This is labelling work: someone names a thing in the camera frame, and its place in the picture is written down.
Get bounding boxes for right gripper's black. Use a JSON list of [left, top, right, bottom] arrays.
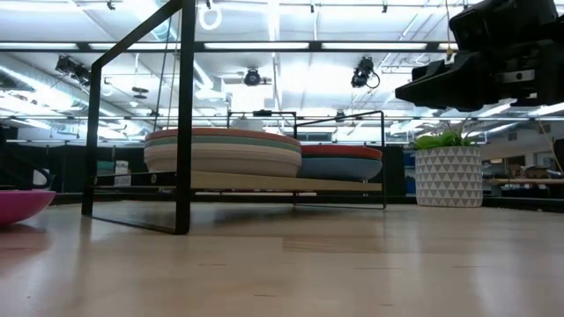
[[395, 37, 564, 112]]

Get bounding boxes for red-orange plate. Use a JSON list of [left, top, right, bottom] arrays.
[[300, 144, 383, 162]]

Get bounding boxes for blue plate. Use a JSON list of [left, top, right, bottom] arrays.
[[295, 157, 383, 182]]

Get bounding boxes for terracotta plate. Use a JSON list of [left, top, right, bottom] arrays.
[[145, 127, 302, 149]]

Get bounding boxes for light teal plate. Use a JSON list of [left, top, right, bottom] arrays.
[[144, 135, 303, 155]]

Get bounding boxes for peach plate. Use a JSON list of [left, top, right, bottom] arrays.
[[144, 143, 303, 166]]

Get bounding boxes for long LED light bar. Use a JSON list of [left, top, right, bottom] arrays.
[[0, 41, 460, 54], [0, 114, 564, 129]]

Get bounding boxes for black ceiling spotlight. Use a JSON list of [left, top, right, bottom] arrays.
[[350, 55, 381, 90], [243, 67, 262, 87], [54, 55, 92, 85]]

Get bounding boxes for green plant white patterned pot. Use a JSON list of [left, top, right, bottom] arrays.
[[411, 125, 485, 209]]

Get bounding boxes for black vertical pole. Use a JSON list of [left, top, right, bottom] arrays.
[[0, 191, 564, 214]]

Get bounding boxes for wooden workbench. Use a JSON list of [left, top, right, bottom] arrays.
[[484, 177, 564, 187]]

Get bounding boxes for white machine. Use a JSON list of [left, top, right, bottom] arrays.
[[230, 116, 265, 132]]

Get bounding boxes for white hanging loop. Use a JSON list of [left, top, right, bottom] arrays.
[[197, 3, 224, 32]]

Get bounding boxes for white labelled box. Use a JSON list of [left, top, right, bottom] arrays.
[[113, 159, 132, 188]]

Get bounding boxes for black partition panels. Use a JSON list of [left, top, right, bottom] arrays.
[[0, 143, 147, 195]]

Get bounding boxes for magenta bowl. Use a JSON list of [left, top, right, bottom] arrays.
[[0, 188, 57, 227]]

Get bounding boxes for yellow hanging cord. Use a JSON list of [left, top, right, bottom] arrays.
[[443, 0, 456, 62]]

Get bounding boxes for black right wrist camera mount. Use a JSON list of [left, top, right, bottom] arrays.
[[449, 0, 564, 52]]

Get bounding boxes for wooden shelf black metal frame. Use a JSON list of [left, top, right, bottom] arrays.
[[81, 0, 388, 235]]

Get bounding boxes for silver ventilation duct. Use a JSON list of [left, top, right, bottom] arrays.
[[0, 52, 146, 136]]

